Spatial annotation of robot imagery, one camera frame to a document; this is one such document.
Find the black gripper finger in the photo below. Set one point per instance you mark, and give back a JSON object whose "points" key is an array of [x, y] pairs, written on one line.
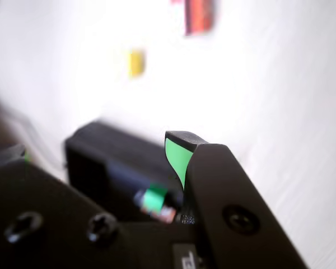
{"points": [[44, 224], [226, 196]]}

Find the green wooden cube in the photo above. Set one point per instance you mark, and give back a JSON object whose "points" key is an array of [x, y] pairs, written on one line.
{"points": [[154, 197]]}

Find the yellow wooden cube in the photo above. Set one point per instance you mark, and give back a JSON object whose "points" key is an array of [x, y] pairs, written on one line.
{"points": [[135, 63]]}

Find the orange box with white print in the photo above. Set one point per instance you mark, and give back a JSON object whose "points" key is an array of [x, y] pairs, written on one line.
{"points": [[200, 16]]}

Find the black cardboard box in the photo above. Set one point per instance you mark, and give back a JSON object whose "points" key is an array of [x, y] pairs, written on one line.
{"points": [[128, 171]]}

